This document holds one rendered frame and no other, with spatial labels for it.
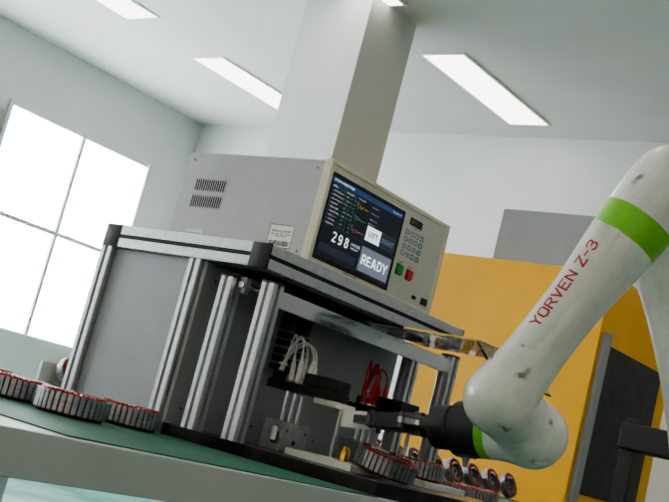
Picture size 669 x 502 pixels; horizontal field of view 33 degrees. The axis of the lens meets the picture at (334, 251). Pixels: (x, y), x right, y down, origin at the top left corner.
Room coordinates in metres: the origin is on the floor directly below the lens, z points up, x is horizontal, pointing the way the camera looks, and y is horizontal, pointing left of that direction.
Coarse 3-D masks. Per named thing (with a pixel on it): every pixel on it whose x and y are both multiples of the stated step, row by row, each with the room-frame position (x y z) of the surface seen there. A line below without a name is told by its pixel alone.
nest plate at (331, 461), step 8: (288, 448) 2.02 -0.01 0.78; (304, 456) 2.00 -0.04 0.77; (312, 456) 1.99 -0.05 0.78; (320, 456) 1.98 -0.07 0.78; (328, 456) 2.11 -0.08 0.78; (328, 464) 1.97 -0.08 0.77; (336, 464) 1.95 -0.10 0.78; (344, 464) 1.94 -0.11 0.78; (352, 464) 1.97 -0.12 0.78; (360, 472) 1.96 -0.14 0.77; (368, 472) 1.98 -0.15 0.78
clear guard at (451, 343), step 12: (384, 324) 2.26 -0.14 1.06; (408, 336) 2.34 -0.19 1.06; (420, 336) 2.28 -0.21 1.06; (432, 336) 2.23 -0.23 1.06; (444, 336) 2.17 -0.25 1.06; (456, 336) 2.15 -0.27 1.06; (432, 348) 2.46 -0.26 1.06; (444, 348) 2.40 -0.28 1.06; (456, 348) 2.33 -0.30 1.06; (468, 348) 2.28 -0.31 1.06; (480, 348) 2.12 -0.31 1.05; (492, 348) 2.16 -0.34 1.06
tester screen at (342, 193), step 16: (336, 192) 2.08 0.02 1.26; (352, 192) 2.12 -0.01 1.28; (336, 208) 2.09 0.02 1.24; (352, 208) 2.13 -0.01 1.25; (368, 208) 2.17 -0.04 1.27; (384, 208) 2.20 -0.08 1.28; (336, 224) 2.10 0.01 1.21; (352, 224) 2.14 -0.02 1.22; (368, 224) 2.18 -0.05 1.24; (384, 224) 2.22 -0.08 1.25; (400, 224) 2.26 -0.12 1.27; (320, 240) 2.07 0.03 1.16; (352, 240) 2.15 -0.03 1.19; (352, 256) 2.16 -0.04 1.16
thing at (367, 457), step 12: (360, 444) 1.97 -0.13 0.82; (372, 444) 2.00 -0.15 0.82; (360, 456) 1.94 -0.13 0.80; (372, 456) 1.93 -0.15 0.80; (384, 456) 1.92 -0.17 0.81; (396, 456) 2.00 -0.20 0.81; (372, 468) 1.92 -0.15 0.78; (384, 468) 1.92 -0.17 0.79; (396, 468) 1.92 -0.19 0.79; (408, 468) 1.93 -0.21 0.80; (396, 480) 1.93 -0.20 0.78; (408, 480) 1.94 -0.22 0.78
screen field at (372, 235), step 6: (372, 228) 2.19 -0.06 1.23; (366, 234) 2.18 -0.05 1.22; (372, 234) 2.19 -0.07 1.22; (378, 234) 2.21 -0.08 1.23; (384, 234) 2.22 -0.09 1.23; (366, 240) 2.18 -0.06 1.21; (372, 240) 2.20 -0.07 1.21; (378, 240) 2.21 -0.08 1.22; (384, 240) 2.22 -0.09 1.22; (390, 240) 2.24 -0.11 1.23; (378, 246) 2.21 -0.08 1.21; (384, 246) 2.23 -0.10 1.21; (390, 246) 2.24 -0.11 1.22; (390, 252) 2.25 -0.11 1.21
